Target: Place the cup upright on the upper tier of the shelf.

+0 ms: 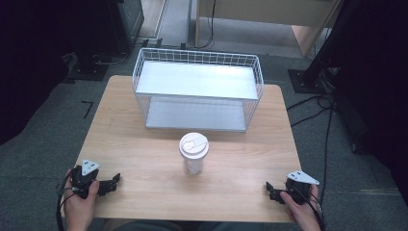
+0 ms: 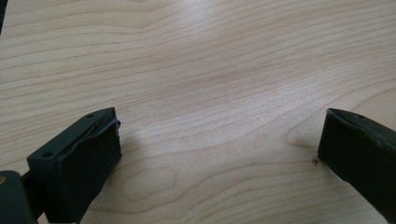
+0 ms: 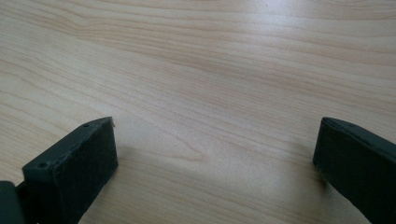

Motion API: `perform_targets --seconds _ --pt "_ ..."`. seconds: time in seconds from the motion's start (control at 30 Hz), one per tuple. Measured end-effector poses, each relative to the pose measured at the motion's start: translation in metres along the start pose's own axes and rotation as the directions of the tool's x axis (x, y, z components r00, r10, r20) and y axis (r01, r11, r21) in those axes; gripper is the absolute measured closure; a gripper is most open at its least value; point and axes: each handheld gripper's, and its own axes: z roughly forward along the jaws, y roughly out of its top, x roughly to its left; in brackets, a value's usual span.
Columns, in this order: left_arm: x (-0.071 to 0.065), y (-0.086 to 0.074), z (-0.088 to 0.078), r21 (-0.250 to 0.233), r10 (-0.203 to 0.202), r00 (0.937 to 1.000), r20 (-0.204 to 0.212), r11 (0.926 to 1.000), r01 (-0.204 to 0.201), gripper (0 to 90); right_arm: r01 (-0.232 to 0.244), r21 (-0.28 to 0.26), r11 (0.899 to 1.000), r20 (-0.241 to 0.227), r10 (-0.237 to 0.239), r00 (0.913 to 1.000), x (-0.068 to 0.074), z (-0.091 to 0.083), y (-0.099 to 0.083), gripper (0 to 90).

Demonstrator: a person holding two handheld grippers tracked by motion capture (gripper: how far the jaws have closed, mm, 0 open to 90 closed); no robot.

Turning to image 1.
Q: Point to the black floor plug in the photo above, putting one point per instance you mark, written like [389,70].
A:
[159,42]

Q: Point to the white paper coffee cup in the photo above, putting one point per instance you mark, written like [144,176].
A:
[193,150]

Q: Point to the person's left hand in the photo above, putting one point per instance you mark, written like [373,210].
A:
[79,208]

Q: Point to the black stand base plate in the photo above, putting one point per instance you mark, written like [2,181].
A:
[88,69]

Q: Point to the light wooden desk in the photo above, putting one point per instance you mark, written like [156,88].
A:
[272,12]

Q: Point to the person's lap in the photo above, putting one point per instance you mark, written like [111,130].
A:
[192,226]

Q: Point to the black metal stand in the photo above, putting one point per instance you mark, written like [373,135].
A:
[333,38]

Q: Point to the dark cabinet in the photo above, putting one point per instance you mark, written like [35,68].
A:
[126,22]

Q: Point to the dark curtain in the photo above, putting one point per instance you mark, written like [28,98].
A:
[29,57]
[381,96]

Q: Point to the person's right hand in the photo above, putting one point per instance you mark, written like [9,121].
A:
[304,211]

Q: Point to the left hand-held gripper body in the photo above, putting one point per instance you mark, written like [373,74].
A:
[84,181]

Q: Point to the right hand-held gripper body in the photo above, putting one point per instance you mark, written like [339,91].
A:
[299,189]

